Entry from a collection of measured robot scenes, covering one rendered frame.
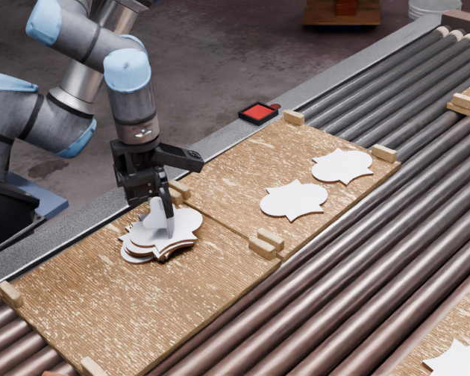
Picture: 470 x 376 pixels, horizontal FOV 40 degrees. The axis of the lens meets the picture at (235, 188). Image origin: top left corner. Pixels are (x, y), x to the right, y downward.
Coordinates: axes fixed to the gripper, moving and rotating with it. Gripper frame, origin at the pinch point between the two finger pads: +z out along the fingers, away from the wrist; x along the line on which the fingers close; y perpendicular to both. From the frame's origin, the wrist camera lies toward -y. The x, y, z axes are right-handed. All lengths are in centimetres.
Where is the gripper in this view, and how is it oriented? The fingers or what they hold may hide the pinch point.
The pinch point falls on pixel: (165, 221)
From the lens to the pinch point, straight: 129.0
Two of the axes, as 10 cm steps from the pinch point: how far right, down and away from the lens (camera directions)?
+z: 0.7, 8.2, 5.7
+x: 4.2, 4.9, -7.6
